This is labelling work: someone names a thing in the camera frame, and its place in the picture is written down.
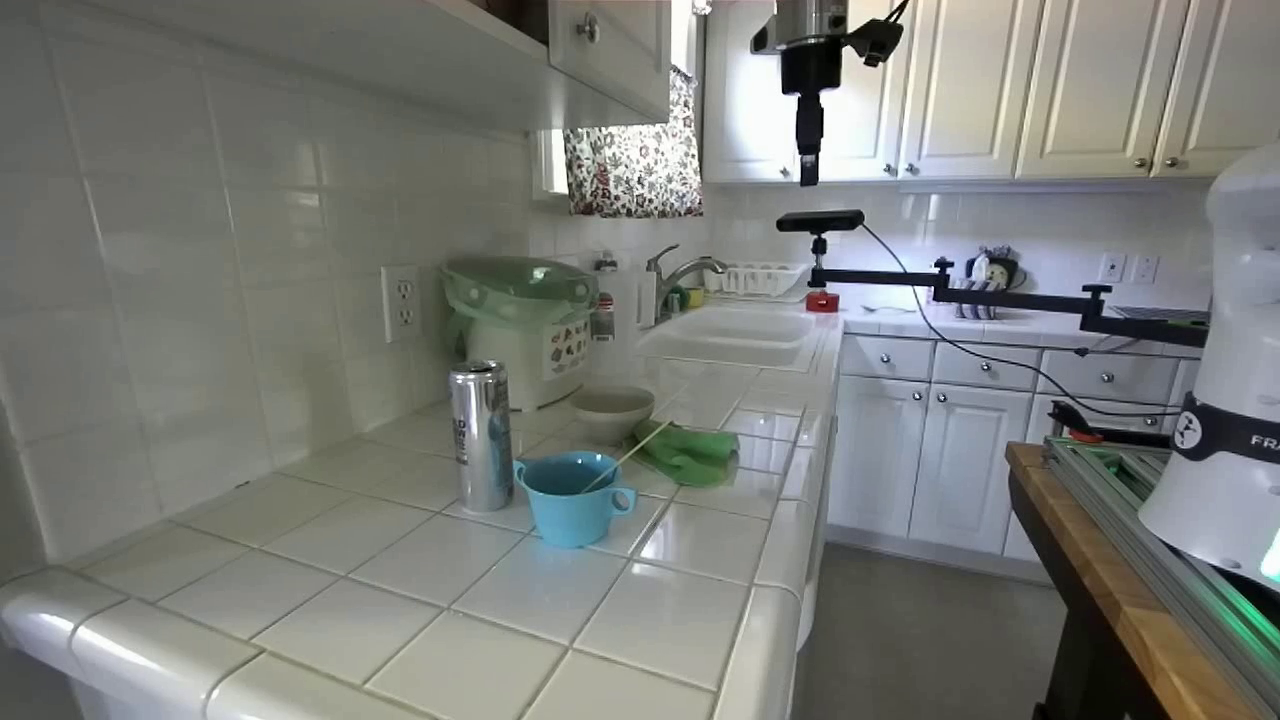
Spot floral window curtain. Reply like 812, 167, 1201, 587
565, 74, 703, 222

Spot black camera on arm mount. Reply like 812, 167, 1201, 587
777, 210, 1207, 350

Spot silver metal can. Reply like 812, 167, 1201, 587
448, 360, 514, 514

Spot white plastic tub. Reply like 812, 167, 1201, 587
644, 304, 812, 365

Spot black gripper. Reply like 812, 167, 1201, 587
750, 0, 907, 190

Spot wall power outlet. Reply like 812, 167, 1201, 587
381, 267, 421, 344

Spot white appliance with green lid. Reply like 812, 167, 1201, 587
446, 258, 599, 414

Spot wooden table with rail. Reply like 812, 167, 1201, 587
1003, 436, 1280, 720

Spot green cloth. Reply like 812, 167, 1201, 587
642, 421, 742, 488

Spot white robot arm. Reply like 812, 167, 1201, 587
754, 0, 1280, 587

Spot blue ceramic cup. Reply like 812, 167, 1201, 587
516, 452, 638, 549

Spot white bowl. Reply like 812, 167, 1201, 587
573, 385, 653, 445

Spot chrome sink faucet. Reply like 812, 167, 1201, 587
644, 246, 727, 323

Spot white lower cabinets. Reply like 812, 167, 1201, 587
827, 337, 1197, 561

